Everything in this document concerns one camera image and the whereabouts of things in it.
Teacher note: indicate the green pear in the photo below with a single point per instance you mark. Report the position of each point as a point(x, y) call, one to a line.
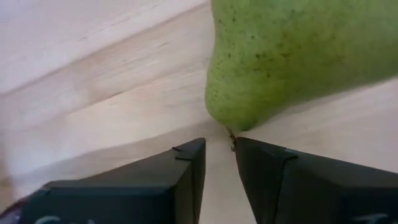
point(280, 62)

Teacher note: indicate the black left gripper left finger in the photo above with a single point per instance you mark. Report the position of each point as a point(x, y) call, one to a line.
point(124, 199)

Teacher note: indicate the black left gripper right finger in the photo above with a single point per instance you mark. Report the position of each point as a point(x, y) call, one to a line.
point(326, 196)

